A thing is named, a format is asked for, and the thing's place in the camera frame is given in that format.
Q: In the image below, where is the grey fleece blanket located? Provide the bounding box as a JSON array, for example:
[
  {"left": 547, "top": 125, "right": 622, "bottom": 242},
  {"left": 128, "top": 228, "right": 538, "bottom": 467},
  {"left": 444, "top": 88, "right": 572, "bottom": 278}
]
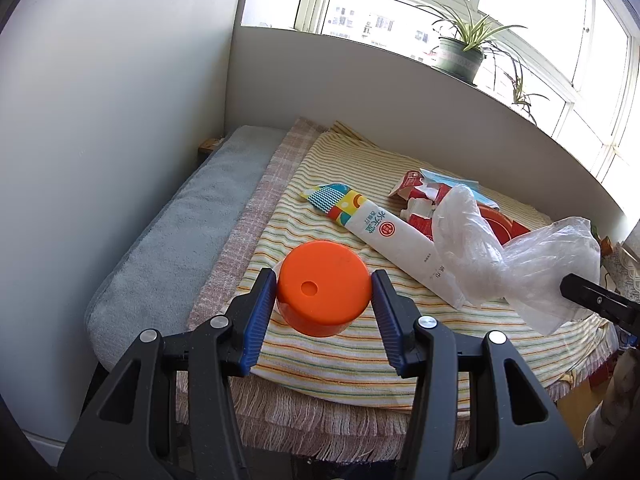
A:
[{"left": 84, "top": 125, "right": 289, "bottom": 370}]

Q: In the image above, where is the orange lidded cup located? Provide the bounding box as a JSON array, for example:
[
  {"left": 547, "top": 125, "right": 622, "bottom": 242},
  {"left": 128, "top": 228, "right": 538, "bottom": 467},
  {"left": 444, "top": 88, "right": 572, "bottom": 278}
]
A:
[{"left": 275, "top": 240, "right": 374, "bottom": 339}]

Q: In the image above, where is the white tube with colourful end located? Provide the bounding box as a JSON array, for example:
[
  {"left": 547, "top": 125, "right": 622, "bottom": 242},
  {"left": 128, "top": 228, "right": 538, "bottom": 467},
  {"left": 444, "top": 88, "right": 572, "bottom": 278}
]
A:
[{"left": 301, "top": 183, "right": 468, "bottom": 309}]

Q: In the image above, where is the white framed window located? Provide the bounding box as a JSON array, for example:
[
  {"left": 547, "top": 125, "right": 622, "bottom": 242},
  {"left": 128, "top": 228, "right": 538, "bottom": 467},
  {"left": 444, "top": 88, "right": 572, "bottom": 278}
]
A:
[{"left": 240, "top": 0, "right": 640, "bottom": 202}]

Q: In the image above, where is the crumpled red white carton piece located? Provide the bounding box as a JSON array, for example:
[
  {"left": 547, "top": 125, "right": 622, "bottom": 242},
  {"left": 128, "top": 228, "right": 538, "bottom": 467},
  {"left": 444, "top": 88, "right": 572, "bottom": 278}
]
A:
[{"left": 399, "top": 185, "right": 443, "bottom": 242}]

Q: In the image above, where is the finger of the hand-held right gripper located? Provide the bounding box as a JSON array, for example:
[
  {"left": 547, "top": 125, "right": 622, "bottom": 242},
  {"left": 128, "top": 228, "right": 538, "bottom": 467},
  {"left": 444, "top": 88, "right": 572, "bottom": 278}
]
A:
[{"left": 559, "top": 273, "right": 640, "bottom": 340}]

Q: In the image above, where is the striped towel blanket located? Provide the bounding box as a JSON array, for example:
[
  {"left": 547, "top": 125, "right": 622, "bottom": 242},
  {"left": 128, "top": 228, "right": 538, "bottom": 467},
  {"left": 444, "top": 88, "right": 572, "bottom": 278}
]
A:
[{"left": 234, "top": 120, "right": 621, "bottom": 407}]

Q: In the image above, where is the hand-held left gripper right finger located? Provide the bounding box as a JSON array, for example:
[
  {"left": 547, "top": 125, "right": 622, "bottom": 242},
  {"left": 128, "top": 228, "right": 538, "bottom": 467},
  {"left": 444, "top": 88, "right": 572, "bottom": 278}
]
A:
[{"left": 371, "top": 269, "right": 587, "bottom": 480}]

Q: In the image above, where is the clear plastic bag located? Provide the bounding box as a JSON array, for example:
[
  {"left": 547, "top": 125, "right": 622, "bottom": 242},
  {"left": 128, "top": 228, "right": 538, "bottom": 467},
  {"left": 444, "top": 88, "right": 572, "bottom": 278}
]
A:
[{"left": 431, "top": 184, "right": 602, "bottom": 336}]

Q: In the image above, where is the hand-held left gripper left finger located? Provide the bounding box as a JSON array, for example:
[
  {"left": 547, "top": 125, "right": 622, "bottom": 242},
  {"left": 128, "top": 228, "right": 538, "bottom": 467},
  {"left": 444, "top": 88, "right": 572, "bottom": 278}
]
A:
[{"left": 57, "top": 267, "right": 278, "bottom": 480}]

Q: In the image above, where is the person's right forearm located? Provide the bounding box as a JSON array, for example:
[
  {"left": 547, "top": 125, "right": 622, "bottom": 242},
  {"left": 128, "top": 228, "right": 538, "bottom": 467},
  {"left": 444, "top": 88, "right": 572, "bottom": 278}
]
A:
[{"left": 585, "top": 344, "right": 640, "bottom": 461}]

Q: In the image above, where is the potted spider plant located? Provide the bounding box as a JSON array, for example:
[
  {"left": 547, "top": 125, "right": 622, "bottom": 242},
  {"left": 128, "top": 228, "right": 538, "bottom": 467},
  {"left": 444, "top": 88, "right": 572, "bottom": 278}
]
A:
[{"left": 415, "top": 0, "right": 551, "bottom": 126}]

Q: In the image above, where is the blue snack wrapper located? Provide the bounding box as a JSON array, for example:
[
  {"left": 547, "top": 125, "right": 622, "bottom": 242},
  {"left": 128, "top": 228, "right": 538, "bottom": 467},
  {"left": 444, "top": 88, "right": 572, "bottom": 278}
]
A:
[{"left": 419, "top": 167, "right": 501, "bottom": 209}]

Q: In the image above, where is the torn red white carton piece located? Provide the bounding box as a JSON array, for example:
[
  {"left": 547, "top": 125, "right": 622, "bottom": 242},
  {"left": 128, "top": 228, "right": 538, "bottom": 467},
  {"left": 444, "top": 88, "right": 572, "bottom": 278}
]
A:
[{"left": 389, "top": 170, "right": 451, "bottom": 202}]

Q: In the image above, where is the pink plaid fringed cloth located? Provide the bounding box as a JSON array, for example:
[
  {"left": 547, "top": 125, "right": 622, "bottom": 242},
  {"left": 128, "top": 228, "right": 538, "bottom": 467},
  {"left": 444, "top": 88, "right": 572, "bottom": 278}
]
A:
[{"left": 172, "top": 116, "right": 472, "bottom": 455}]

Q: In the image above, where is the white lace cloth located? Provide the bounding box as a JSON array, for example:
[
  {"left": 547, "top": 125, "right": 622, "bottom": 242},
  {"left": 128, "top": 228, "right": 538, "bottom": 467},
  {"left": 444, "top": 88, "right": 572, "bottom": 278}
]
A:
[{"left": 600, "top": 240, "right": 640, "bottom": 307}]

